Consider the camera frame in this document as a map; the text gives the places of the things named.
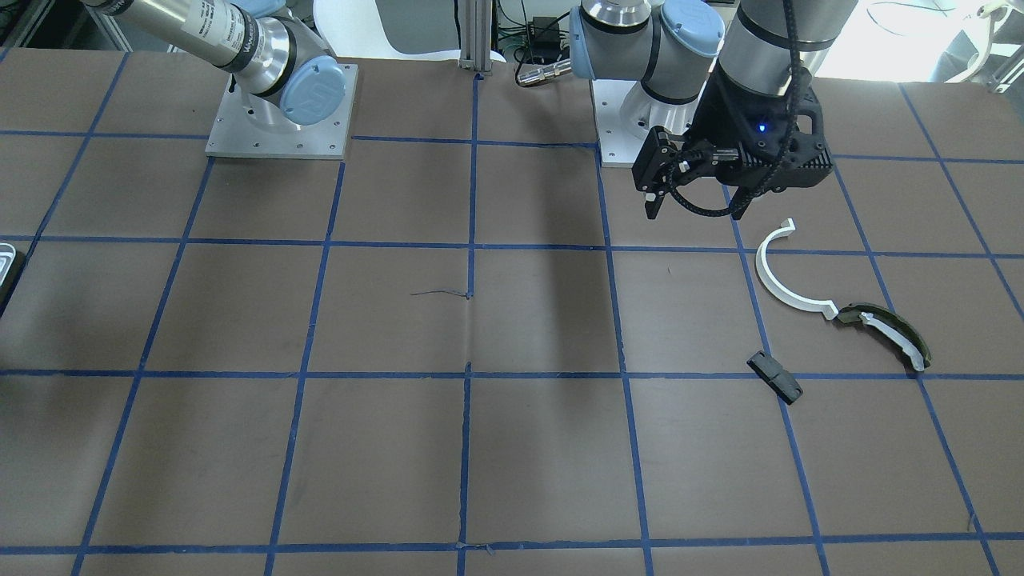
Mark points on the aluminium frame post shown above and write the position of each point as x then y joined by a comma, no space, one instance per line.
475,29

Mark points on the white curved plastic bracket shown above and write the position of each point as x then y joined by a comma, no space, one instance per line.
774,286

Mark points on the silver ribbed metal tray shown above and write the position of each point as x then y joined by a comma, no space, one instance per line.
11,264

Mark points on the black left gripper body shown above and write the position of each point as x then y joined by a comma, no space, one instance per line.
718,110

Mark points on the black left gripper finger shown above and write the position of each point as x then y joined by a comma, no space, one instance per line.
653,203
740,201

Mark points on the white chair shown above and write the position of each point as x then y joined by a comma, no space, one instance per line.
393,30

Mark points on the small black brake pad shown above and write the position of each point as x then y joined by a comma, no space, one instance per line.
772,373

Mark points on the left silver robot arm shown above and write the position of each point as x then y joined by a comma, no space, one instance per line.
672,48

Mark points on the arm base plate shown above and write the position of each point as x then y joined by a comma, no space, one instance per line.
246,127
625,113

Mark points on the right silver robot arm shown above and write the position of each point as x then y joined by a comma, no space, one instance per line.
270,53

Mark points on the dark green curved brake shoe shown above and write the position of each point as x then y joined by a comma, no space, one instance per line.
896,328

